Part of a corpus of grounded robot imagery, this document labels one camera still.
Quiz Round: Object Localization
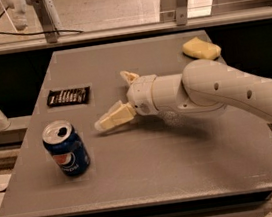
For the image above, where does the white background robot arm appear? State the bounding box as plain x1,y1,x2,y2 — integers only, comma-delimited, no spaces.
5,0,62,31

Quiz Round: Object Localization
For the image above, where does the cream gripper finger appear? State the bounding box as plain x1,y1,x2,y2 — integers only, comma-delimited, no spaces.
120,71,140,86
94,101,137,132

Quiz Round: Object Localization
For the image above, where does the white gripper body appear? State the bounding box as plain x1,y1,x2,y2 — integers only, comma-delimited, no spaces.
127,75,159,116

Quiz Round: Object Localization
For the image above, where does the left metal rail post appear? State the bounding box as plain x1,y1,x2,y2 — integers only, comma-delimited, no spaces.
31,0,58,44

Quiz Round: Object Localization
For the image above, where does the yellow sponge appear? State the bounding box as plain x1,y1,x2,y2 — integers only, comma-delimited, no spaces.
182,36,222,60

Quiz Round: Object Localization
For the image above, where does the black rxbar chocolate wrapper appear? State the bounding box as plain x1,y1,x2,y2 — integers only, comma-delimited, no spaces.
46,87,90,107

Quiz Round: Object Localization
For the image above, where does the grey side shelf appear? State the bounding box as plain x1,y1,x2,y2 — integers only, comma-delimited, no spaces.
0,115,31,145

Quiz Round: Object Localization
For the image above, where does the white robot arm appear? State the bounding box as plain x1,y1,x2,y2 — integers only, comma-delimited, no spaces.
95,59,272,132

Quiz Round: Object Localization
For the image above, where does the black floor cable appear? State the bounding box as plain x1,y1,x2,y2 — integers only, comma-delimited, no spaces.
0,0,85,46

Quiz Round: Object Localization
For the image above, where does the blue pepsi can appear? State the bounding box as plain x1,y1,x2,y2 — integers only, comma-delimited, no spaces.
42,120,90,176

